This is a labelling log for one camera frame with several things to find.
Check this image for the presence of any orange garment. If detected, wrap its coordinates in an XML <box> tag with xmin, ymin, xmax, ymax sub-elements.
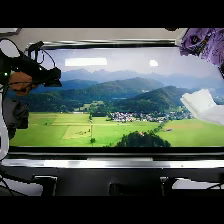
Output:
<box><xmin>8</xmin><ymin>71</ymin><xmax>36</xmax><ymax>97</ymax></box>

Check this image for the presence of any silver frame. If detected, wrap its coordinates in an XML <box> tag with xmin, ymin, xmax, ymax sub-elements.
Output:
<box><xmin>0</xmin><ymin>155</ymin><xmax>224</xmax><ymax>198</ymax></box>

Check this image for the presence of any purple patterned garment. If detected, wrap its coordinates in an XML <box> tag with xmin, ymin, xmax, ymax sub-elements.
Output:
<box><xmin>179</xmin><ymin>28</ymin><xmax>224</xmax><ymax>69</ymax></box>

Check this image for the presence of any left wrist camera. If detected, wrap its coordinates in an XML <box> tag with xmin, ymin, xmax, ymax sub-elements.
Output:
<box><xmin>27</xmin><ymin>40</ymin><xmax>45</xmax><ymax>62</ymax></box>

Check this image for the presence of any dark grey garment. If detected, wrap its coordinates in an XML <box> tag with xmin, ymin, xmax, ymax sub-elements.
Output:
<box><xmin>2</xmin><ymin>97</ymin><xmax>30</xmax><ymax>140</ymax></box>

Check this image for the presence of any black cable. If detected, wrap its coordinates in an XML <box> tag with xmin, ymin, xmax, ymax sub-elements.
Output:
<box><xmin>41</xmin><ymin>48</ymin><xmax>57</xmax><ymax>70</ymax></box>

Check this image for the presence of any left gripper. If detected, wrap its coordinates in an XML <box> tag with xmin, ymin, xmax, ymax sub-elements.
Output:
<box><xmin>42</xmin><ymin>66</ymin><xmax>63</xmax><ymax>89</ymax></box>

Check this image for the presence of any white garment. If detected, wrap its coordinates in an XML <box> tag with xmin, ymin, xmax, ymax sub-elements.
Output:
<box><xmin>179</xmin><ymin>88</ymin><xmax>224</xmax><ymax>127</ymax></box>

